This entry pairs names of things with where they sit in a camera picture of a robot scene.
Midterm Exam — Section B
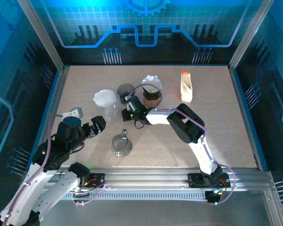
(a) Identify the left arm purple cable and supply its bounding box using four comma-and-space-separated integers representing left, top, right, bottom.
1, 114, 108, 226

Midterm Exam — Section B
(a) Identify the grey glass coffee server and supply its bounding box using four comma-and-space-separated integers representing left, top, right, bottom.
111, 129, 133, 157

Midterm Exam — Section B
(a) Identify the clear coffee dripper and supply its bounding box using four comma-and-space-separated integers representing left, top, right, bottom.
92, 89, 120, 111

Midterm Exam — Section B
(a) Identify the black electronics box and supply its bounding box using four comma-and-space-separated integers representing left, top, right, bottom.
204, 189, 224, 205

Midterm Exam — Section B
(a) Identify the clear coffee server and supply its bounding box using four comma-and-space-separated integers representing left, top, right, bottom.
103, 103, 121, 122

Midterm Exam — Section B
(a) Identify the table side rail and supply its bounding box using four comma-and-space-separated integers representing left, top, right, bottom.
228, 65, 269, 171
29, 65, 70, 170

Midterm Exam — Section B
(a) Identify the smoke grey coffee dripper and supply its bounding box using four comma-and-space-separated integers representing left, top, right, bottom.
117, 83, 136, 105

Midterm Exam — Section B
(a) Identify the slotted cable duct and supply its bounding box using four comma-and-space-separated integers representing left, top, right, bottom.
61, 191, 209, 201

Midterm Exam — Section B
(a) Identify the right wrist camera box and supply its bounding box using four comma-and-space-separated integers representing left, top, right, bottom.
125, 95, 142, 111

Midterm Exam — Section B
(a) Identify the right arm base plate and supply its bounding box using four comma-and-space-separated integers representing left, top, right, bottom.
187, 173, 231, 189

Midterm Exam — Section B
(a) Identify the orange coffee server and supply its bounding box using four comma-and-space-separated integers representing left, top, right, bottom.
142, 95, 162, 108

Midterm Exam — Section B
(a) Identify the aluminium mounting rail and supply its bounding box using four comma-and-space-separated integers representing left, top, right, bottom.
21, 166, 274, 194

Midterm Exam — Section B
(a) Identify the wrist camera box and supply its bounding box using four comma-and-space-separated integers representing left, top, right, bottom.
125, 95, 142, 111
62, 107, 83, 119

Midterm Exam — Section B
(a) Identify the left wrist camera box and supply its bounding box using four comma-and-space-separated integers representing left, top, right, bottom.
62, 107, 83, 119

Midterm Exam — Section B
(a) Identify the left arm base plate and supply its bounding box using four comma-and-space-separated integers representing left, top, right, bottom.
75, 173, 105, 189

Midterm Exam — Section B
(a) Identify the aluminium frame post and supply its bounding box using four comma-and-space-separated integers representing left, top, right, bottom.
228, 0, 275, 71
16, 0, 67, 71

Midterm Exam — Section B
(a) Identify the grey metal front tray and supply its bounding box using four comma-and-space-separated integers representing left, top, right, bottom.
4, 183, 283, 226

